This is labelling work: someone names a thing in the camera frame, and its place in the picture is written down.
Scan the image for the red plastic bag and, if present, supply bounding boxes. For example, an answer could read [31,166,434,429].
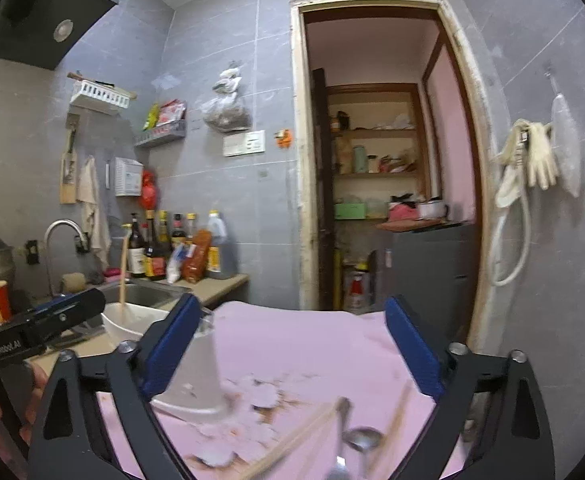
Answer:
[139,170,158,211]

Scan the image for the metal faucet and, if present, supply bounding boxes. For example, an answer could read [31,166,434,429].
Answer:
[44,218,90,297]

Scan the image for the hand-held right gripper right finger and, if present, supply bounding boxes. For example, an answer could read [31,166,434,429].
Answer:
[385,295,555,480]

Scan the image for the wooden shelf unit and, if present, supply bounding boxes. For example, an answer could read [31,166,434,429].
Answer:
[325,82,432,222]

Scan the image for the white hose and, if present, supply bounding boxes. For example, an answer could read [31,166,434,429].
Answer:
[489,118,534,287]

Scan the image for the white wall box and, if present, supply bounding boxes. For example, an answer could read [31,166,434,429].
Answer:
[114,157,144,197]

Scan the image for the metal sink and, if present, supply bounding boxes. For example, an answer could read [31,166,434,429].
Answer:
[97,279,194,312]

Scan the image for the dark sauce bottle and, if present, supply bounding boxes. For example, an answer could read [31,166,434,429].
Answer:
[128,212,147,279]
[171,213,187,252]
[144,210,169,281]

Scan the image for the red snack packet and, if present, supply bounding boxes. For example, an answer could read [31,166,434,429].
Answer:
[156,100,187,127]

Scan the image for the green storage box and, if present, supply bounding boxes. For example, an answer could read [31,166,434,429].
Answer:
[333,201,368,221]

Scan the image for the grey cabinet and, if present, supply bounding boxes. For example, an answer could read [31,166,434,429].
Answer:
[381,222,479,343]

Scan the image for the white enamel pot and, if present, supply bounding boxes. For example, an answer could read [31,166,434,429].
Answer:
[417,200,449,220]

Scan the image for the white food bag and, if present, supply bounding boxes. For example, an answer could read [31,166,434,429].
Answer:
[166,245,191,284]

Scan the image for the orange food packet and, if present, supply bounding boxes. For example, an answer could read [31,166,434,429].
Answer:
[181,230,214,284]

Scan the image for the pale door frame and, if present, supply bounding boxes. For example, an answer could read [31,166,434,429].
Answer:
[290,0,499,356]

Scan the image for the white plastic utensil holder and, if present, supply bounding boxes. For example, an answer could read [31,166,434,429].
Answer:
[101,304,232,423]

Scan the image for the hanging wooden board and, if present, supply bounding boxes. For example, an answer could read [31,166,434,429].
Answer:
[60,112,81,206]

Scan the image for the hanging beige towel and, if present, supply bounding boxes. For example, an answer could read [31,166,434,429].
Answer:
[76,156,112,267]

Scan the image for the black range hood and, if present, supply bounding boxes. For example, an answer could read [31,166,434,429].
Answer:
[0,0,124,72]

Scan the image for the hanging mesh bag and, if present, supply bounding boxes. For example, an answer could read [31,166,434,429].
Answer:
[551,92,583,199]

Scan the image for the pink cloth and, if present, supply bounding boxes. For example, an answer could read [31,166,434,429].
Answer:
[97,301,470,480]

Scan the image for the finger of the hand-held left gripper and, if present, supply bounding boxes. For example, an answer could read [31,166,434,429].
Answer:
[25,287,106,343]

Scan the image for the large oil jug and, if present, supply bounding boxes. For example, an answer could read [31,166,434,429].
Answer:
[205,210,240,280]

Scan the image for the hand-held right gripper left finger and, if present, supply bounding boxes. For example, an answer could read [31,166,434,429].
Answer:
[27,294,203,480]

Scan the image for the hanging clear plastic bag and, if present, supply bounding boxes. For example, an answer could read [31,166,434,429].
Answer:
[201,62,252,134]

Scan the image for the grey wall shelf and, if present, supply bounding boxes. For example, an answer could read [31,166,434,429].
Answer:
[133,120,188,149]

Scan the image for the white wall socket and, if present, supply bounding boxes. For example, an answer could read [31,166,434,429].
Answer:
[222,130,266,157]

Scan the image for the brown sponge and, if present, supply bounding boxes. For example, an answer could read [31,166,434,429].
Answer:
[62,272,89,294]

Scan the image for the metal fork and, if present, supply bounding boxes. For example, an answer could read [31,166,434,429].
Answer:
[326,396,352,480]

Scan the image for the white wall rack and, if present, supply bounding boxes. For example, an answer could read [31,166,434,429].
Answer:
[69,80,131,116]

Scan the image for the person's left hand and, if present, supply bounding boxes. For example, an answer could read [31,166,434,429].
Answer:
[0,362,48,443]

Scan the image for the pale rubber gloves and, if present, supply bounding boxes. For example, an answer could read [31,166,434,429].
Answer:
[523,121,560,192]

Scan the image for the metal spoon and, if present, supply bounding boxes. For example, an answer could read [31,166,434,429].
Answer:
[346,426,384,480]

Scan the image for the red floor bottle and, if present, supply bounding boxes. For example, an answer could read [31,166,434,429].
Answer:
[345,270,373,314]

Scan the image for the dark wooden door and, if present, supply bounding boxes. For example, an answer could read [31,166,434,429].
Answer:
[311,67,344,312]

